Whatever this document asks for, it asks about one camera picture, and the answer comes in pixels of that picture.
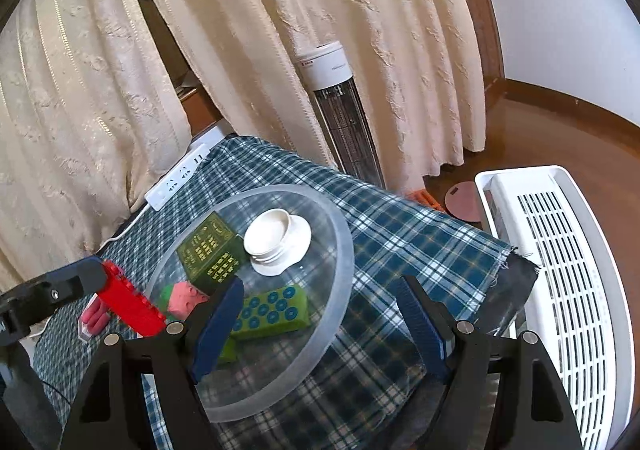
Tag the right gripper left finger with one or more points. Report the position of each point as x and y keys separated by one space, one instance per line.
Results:
x=109 y=410

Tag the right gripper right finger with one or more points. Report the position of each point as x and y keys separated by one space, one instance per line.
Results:
x=531 y=410

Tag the large pink foam loop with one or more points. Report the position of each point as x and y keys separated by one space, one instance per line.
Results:
x=103 y=320

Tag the red toy brick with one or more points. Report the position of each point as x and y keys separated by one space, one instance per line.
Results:
x=130 y=306

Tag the green brick blue dots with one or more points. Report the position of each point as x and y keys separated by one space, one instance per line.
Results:
x=279 y=311
x=229 y=353

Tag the pink toy brick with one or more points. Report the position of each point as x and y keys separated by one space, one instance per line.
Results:
x=183 y=298

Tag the dark green gold-print box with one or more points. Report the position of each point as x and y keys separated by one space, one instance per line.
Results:
x=211 y=254

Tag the white blue medicine box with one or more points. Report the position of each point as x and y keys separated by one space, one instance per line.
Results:
x=88 y=318

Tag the green toy brick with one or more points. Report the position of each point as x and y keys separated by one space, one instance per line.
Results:
x=163 y=299

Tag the clear plastic bowl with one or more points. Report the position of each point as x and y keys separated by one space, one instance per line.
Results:
x=270 y=368

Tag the white slatted plastic basket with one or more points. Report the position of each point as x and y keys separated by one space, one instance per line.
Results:
x=578 y=305

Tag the blue plaid tablecloth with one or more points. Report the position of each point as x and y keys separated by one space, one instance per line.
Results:
x=360 y=234

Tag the round pink disc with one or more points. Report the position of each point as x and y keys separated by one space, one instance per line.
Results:
x=461 y=201

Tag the white power strip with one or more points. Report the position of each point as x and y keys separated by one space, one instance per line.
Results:
x=168 y=186

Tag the orange ridged mat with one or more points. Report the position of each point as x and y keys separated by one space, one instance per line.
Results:
x=425 y=199

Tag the cream patterned curtain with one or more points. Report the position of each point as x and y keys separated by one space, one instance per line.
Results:
x=90 y=119

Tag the white tower heater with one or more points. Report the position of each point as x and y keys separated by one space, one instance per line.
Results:
x=327 y=74

